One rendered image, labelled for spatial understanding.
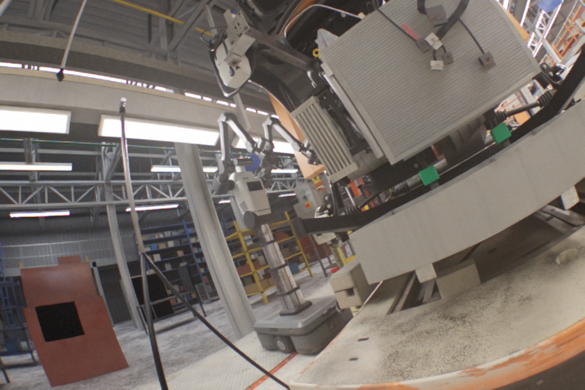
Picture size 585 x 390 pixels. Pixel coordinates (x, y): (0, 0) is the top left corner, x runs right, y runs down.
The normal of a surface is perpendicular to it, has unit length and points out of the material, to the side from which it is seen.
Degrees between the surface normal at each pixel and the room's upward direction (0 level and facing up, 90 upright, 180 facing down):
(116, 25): 180
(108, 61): 180
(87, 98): 90
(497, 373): 90
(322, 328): 90
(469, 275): 90
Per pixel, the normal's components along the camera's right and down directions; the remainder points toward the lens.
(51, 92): 0.72, -0.47
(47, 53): 0.37, 0.88
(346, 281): -0.58, -0.01
